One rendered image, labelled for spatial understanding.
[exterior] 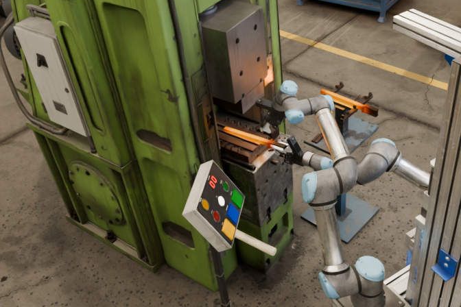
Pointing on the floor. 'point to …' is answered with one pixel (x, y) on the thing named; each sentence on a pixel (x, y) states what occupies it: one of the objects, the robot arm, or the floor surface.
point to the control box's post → (219, 275)
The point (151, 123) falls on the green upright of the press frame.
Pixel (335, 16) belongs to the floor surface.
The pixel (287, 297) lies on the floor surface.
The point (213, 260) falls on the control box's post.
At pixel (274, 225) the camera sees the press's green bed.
